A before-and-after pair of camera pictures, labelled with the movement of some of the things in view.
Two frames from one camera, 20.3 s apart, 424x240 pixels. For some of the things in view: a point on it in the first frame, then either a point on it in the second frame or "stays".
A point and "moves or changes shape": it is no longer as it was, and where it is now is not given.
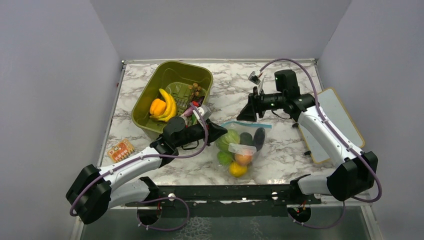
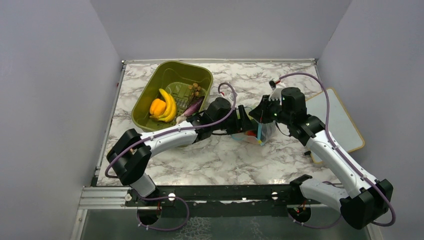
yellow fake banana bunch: [171, 109] stays
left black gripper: [215, 131] -> [242, 125]
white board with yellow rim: [330, 102] stays
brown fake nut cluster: [195, 89] stays
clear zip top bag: [237, 151] moves or changes shape
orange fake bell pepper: [157, 107] stays
